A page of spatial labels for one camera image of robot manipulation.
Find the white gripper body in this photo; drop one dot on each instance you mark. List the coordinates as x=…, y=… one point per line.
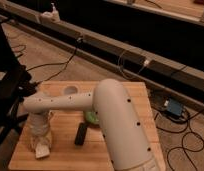
x=39, y=124

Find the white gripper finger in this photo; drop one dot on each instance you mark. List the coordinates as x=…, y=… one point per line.
x=48, y=140
x=34, y=140

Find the white sponge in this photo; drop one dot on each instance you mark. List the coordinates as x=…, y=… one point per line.
x=42, y=151

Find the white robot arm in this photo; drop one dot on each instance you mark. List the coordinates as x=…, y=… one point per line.
x=128, y=146

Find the black tripod stand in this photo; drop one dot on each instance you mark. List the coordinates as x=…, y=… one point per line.
x=14, y=86

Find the blue electronic box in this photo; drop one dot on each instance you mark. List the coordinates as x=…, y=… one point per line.
x=173, y=107

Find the white object on rail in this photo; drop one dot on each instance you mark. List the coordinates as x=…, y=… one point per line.
x=53, y=15

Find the grey metal rail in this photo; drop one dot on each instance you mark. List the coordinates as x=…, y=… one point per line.
x=157, y=63

